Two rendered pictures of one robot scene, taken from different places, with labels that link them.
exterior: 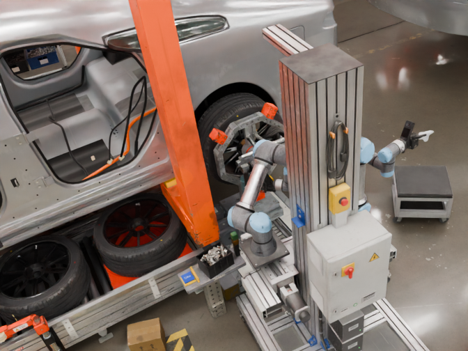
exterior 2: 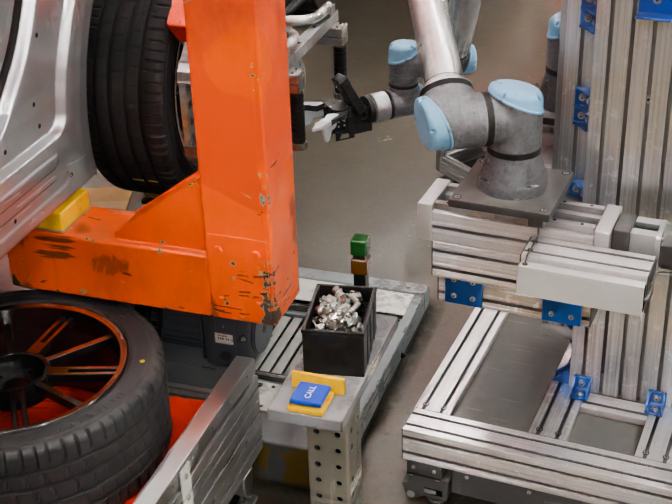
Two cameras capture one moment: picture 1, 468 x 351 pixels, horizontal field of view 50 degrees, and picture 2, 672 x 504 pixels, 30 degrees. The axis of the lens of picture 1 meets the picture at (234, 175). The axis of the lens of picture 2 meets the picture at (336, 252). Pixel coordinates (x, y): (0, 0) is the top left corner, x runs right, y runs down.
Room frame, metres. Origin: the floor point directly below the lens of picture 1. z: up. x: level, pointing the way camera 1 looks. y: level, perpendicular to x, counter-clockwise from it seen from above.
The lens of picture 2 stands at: (0.64, 2.00, 2.04)
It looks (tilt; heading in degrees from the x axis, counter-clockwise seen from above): 29 degrees down; 311
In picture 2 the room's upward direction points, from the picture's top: 2 degrees counter-clockwise
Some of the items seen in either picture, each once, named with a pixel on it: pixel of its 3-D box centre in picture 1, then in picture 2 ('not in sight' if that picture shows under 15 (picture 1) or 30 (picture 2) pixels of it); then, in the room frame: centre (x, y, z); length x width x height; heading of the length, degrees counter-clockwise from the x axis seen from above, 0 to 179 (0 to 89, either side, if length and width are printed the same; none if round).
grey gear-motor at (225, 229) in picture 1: (218, 227); (191, 336); (2.76, 0.18, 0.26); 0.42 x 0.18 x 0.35; 22
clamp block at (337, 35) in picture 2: not in sight; (328, 33); (2.75, -0.38, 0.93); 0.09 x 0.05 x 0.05; 22
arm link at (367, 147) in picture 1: (356, 178); not in sight; (2.01, -0.65, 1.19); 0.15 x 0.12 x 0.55; 32
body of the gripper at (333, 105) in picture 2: (267, 184); (348, 116); (2.54, -0.21, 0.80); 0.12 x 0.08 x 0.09; 67
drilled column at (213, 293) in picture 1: (213, 292); (334, 452); (2.19, 0.27, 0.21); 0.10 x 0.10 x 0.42; 22
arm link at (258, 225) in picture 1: (260, 226); (512, 114); (1.98, -0.10, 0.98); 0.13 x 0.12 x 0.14; 49
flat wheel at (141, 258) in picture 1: (141, 232); (20, 405); (2.70, 0.75, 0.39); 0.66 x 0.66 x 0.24
